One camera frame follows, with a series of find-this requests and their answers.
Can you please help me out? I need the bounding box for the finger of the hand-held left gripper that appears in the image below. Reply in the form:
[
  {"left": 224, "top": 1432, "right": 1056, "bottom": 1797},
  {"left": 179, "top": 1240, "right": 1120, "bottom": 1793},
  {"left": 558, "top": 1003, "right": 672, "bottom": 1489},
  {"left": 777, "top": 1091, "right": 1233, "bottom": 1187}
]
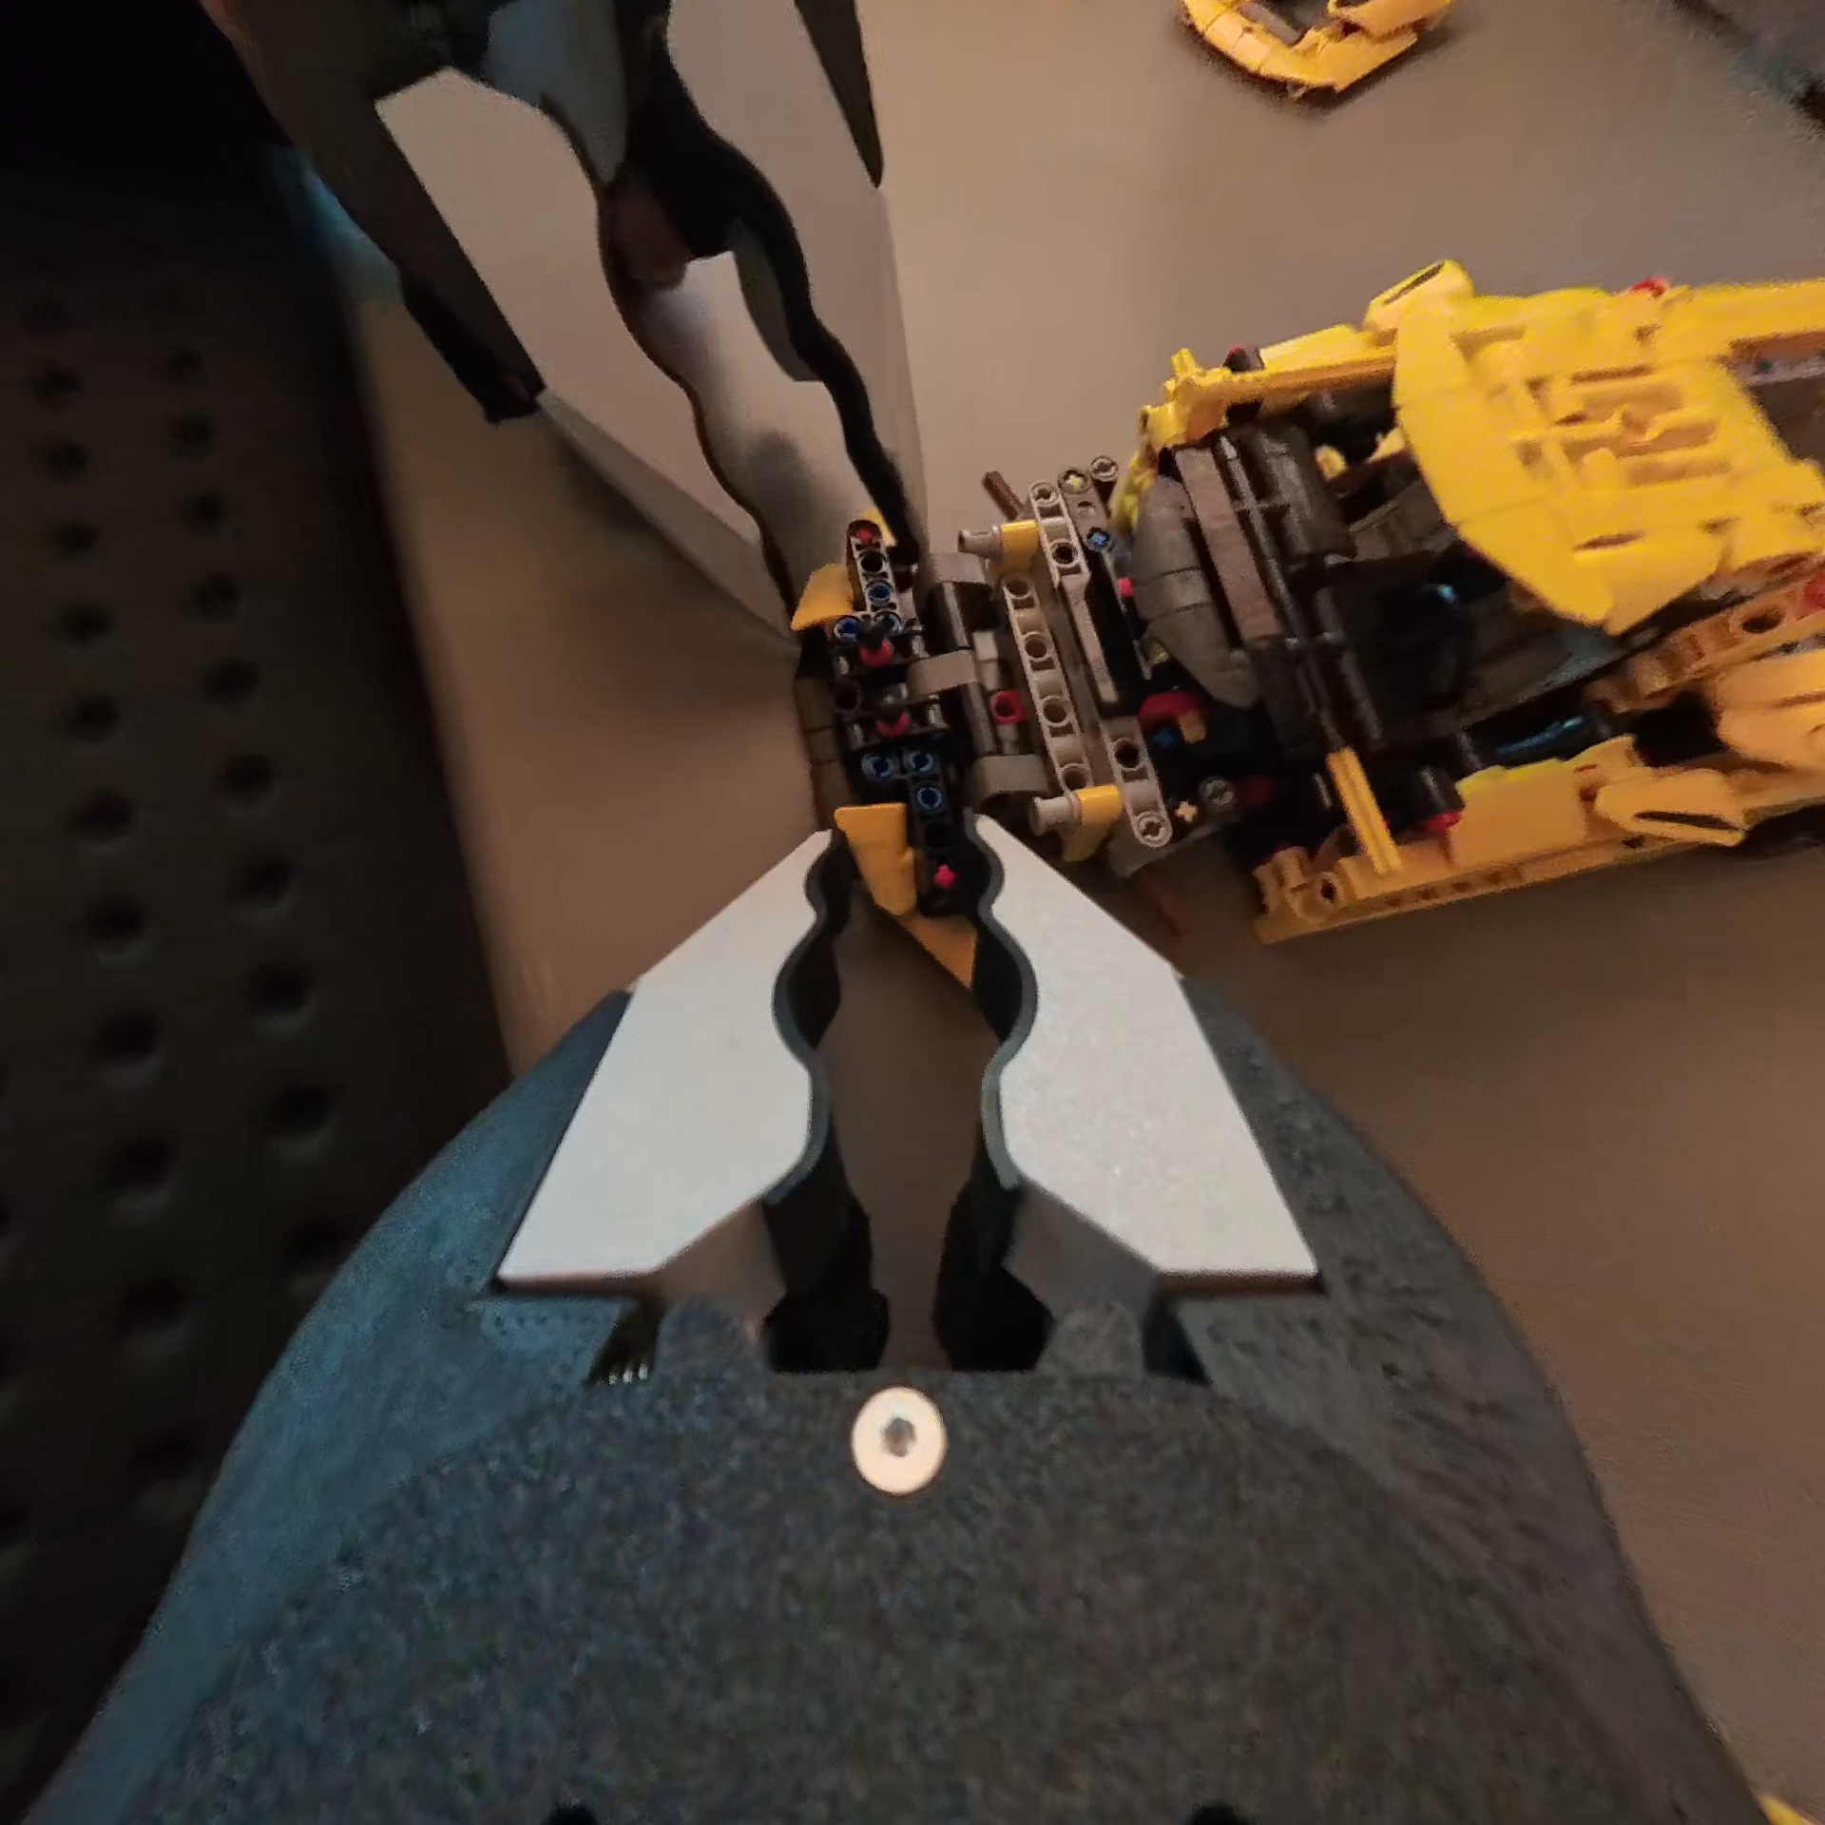
[
  {"left": 374, "top": 63, "right": 805, "bottom": 636},
  {"left": 658, "top": 0, "right": 932, "bottom": 568}
]

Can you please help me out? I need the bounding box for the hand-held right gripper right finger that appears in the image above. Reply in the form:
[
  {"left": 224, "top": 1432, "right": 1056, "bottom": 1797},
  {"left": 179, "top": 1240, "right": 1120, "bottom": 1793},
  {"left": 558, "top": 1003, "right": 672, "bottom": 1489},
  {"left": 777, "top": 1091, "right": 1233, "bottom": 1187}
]
[{"left": 930, "top": 812, "right": 1324, "bottom": 1374}]

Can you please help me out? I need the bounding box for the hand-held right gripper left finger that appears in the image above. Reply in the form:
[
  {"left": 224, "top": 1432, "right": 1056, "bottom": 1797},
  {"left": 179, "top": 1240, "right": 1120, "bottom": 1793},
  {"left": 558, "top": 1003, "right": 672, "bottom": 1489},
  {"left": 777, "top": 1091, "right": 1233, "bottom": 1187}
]
[{"left": 496, "top": 830, "right": 894, "bottom": 1374}]

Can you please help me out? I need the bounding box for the yellow toy brick car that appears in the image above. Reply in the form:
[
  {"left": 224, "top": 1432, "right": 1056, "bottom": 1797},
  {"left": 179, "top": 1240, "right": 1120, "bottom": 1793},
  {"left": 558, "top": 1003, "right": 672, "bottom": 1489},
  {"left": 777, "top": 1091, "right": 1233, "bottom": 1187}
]
[{"left": 790, "top": 262, "right": 1825, "bottom": 993}]

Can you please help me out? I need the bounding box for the yellow toy car hood panel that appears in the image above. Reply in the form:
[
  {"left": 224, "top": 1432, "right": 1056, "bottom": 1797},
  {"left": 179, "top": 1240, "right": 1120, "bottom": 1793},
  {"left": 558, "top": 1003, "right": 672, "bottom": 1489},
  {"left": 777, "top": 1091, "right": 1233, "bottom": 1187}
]
[{"left": 1181, "top": 0, "right": 1456, "bottom": 100}]

